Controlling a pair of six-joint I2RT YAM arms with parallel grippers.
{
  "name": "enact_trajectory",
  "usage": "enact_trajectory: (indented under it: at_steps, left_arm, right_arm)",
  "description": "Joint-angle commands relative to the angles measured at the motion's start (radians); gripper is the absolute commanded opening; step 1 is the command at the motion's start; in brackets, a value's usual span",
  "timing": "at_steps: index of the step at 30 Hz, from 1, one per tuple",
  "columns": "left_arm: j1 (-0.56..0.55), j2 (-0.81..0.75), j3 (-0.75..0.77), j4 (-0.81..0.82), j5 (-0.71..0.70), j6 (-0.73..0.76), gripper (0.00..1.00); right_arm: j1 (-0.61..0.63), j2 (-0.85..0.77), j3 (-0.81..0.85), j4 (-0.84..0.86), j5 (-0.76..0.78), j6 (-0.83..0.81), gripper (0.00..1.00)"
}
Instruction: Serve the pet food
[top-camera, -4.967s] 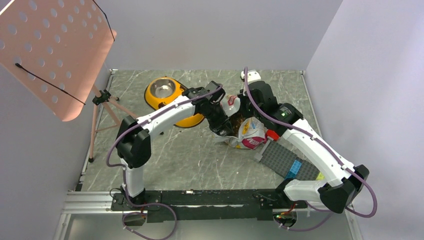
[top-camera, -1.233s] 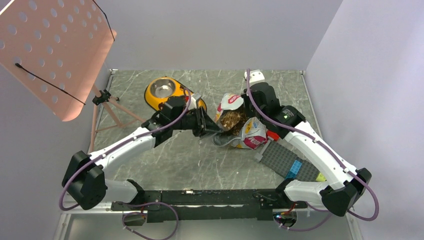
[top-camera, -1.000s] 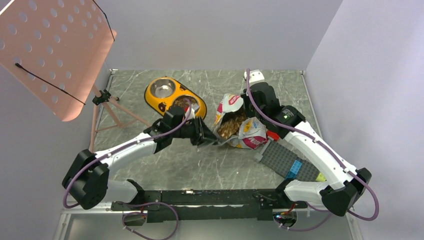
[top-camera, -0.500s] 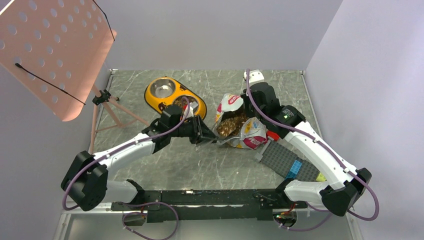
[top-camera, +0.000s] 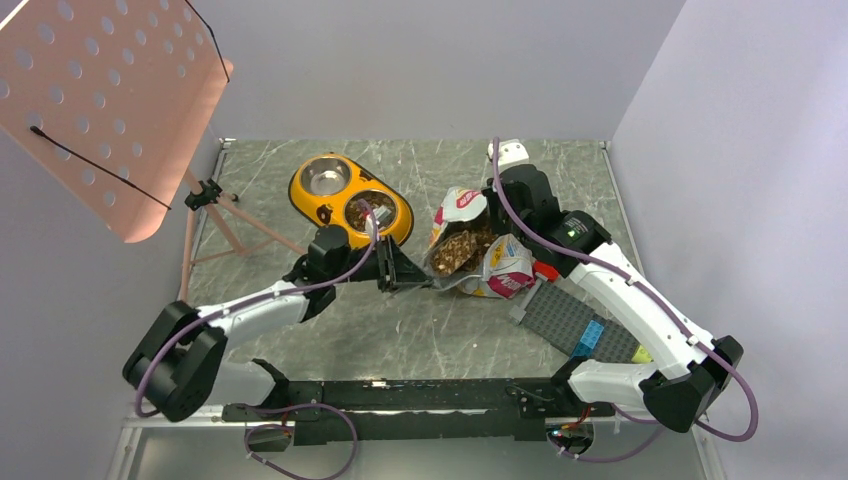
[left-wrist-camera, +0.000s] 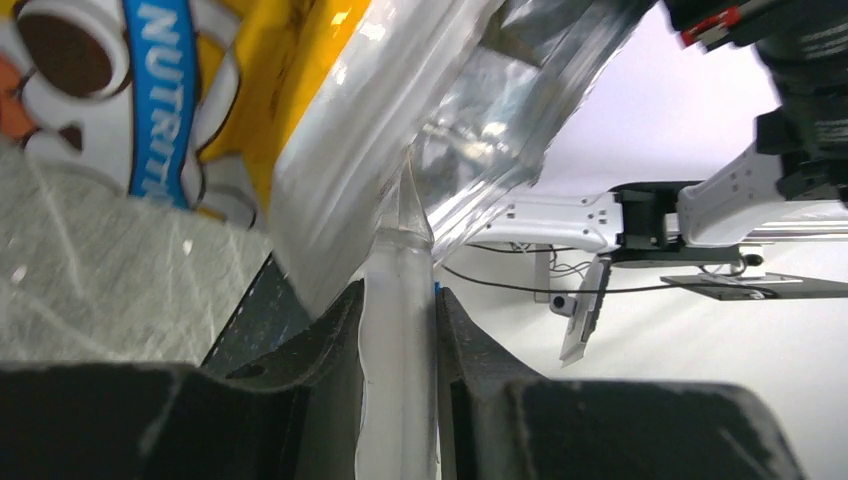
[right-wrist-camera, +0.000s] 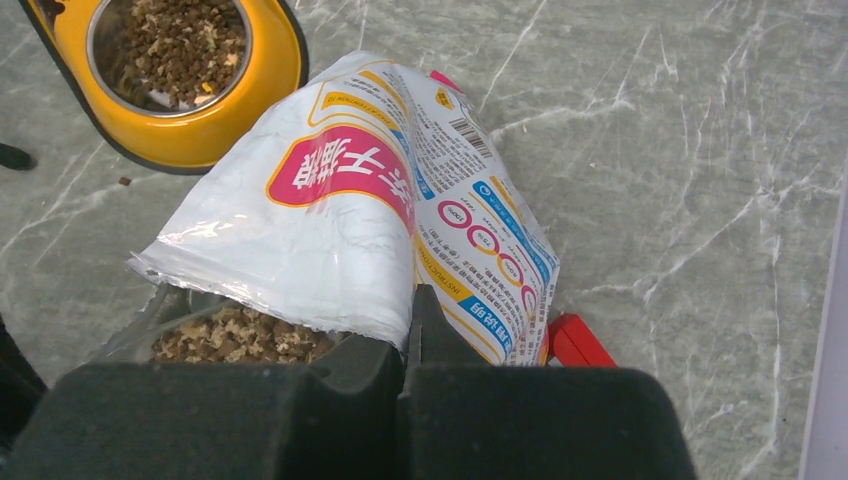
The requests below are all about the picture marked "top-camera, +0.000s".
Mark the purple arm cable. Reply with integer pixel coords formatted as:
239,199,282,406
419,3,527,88
134,198,380,480
490,137,760,464

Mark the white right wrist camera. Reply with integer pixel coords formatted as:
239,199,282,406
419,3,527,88
488,139,529,170

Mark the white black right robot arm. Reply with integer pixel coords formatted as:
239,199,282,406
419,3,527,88
482,164,753,433

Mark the yellow-green lego brick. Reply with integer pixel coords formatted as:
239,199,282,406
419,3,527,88
631,345,653,364

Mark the yellow double pet bowl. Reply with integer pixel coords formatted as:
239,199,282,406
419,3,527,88
288,153,414,247

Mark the aluminium frame rail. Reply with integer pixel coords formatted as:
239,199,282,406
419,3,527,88
111,402,726,479

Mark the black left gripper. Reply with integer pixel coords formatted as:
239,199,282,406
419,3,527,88
330,233,434,293

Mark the pink perforated music stand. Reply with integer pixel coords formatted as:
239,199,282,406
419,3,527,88
0,0,313,303

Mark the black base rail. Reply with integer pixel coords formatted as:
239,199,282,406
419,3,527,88
222,377,614,446

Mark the blue lego brick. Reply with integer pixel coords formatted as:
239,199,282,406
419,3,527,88
570,320,604,358

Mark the cat food bag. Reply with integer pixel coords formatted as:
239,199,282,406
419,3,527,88
423,187,535,299

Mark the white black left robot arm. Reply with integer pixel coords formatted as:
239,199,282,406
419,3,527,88
122,226,433,422

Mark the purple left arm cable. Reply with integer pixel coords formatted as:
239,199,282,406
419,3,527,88
134,198,380,480

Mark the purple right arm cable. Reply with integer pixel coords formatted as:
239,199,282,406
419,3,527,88
490,137,760,464

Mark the grey lego baseplate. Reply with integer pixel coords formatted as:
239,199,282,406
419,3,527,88
520,283,640,363

